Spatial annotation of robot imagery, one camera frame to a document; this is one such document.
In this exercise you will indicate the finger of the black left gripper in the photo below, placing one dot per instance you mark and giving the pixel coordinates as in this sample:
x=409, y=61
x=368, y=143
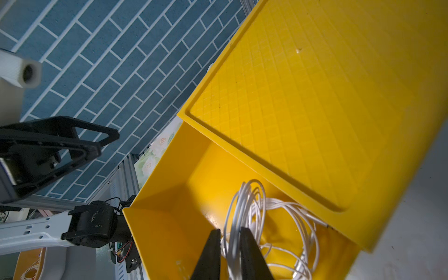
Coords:
x=42, y=165
x=69, y=127

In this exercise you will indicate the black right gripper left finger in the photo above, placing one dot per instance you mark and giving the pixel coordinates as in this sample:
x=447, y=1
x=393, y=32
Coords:
x=209, y=263

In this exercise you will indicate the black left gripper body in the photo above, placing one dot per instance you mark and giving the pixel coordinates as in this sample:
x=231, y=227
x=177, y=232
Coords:
x=10, y=138

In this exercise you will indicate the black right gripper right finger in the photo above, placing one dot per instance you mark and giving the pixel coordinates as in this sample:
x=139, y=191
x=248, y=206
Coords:
x=253, y=264

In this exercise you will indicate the white wired earphones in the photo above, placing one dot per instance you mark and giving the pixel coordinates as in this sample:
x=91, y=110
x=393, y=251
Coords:
x=285, y=233
x=30, y=264

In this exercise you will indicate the yellow plastic drawer cabinet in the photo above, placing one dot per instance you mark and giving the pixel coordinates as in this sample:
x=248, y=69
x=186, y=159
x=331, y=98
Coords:
x=329, y=104

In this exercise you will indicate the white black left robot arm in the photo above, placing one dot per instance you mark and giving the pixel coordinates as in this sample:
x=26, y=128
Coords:
x=93, y=225

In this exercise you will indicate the floral table mat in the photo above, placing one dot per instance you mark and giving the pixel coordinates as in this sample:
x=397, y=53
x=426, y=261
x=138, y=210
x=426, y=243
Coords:
x=146, y=164

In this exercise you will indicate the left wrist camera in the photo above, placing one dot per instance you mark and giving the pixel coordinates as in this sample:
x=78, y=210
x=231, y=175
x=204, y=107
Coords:
x=17, y=75

